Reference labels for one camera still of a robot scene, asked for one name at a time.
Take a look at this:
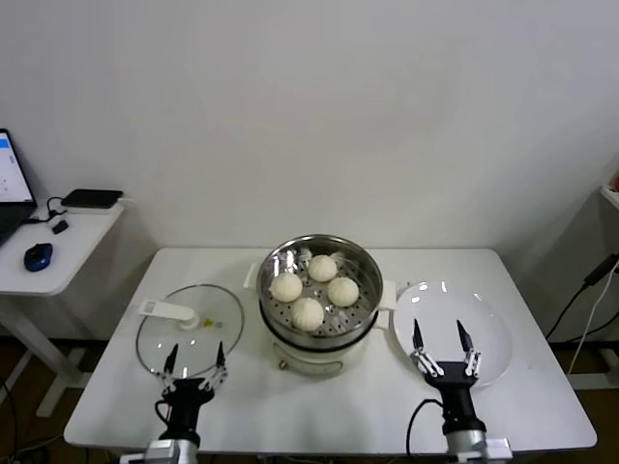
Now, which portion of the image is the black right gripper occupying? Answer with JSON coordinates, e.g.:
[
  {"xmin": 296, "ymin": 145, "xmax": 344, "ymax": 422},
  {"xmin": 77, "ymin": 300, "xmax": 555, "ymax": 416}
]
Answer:
[{"xmin": 409, "ymin": 318, "xmax": 487, "ymax": 435}]

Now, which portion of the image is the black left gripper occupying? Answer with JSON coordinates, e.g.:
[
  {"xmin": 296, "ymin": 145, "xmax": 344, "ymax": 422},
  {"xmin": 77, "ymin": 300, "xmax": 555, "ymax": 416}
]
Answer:
[{"xmin": 156, "ymin": 340, "xmax": 230, "ymax": 440}]

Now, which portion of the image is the white steamed baozi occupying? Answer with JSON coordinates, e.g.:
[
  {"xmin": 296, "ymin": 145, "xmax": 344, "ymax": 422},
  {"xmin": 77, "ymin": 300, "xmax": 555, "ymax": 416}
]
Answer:
[
  {"xmin": 291, "ymin": 297, "xmax": 325, "ymax": 333},
  {"xmin": 327, "ymin": 276, "xmax": 360, "ymax": 308},
  {"xmin": 269, "ymin": 274, "xmax": 304, "ymax": 304},
  {"xmin": 308, "ymin": 254, "xmax": 338, "ymax": 282}
]

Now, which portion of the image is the blue black computer mouse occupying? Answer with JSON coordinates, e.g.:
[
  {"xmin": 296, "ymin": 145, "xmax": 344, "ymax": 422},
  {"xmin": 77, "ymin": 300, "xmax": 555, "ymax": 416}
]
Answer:
[{"xmin": 22, "ymin": 243, "xmax": 53, "ymax": 273}]

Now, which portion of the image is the stainless steel steamer basket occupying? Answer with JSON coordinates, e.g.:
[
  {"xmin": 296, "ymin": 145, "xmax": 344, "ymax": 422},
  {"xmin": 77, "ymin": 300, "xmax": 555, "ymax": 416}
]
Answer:
[{"xmin": 243, "ymin": 234, "xmax": 398, "ymax": 340}]

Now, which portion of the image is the white round plate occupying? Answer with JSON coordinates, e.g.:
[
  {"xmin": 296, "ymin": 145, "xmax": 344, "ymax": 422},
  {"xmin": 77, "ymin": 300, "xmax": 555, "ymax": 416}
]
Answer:
[{"xmin": 392, "ymin": 280, "xmax": 513, "ymax": 388}]

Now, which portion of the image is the white electric cooker base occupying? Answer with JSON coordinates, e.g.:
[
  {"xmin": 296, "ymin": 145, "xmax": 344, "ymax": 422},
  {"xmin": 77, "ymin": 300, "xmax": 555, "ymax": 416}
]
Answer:
[{"xmin": 258, "ymin": 289, "xmax": 391, "ymax": 378}]

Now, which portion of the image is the white side desk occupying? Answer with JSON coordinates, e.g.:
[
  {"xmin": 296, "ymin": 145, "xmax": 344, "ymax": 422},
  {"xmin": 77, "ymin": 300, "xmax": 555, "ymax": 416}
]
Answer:
[{"xmin": 0, "ymin": 205, "xmax": 127, "ymax": 418}]

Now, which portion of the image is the flat black device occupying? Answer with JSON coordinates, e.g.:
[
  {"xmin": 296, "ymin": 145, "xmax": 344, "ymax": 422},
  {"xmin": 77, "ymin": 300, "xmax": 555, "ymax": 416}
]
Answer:
[{"xmin": 60, "ymin": 188, "xmax": 124, "ymax": 209}]

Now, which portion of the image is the black laptop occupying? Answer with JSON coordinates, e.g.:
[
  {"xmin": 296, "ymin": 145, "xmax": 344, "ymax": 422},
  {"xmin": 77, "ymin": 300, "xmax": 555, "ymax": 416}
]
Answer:
[{"xmin": 0, "ymin": 128, "xmax": 39, "ymax": 247}]

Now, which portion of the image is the glass lid white handle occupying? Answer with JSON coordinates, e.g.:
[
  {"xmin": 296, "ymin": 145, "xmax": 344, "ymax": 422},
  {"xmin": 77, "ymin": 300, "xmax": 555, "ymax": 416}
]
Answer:
[{"xmin": 134, "ymin": 283, "xmax": 245, "ymax": 380}]

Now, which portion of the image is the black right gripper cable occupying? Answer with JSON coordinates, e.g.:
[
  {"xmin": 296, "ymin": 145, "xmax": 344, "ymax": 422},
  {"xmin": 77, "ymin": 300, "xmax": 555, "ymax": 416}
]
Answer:
[{"xmin": 405, "ymin": 398, "xmax": 444, "ymax": 456}]

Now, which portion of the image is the white hanging cable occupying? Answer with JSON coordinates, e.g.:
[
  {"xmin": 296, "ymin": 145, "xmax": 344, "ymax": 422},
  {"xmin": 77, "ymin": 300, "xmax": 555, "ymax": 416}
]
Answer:
[{"xmin": 568, "ymin": 270, "xmax": 619, "ymax": 376}]

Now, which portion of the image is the black cable with adapter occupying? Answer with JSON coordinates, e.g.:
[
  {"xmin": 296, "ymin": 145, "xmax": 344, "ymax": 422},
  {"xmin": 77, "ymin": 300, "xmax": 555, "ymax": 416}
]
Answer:
[{"xmin": 545, "ymin": 253, "xmax": 619, "ymax": 339}]

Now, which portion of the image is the black floor cable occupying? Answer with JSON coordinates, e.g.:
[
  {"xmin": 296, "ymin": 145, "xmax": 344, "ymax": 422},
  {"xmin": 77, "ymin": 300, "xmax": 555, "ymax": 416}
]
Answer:
[{"xmin": 0, "ymin": 376, "xmax": 20, "ymax": 455}]

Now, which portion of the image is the black desk cable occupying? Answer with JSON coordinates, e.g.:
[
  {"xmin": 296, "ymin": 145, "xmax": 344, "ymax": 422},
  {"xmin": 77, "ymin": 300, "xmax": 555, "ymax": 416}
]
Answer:
[{"xmin": 26, "ymin": 195, "xmax": 67, "ymax": 226}]

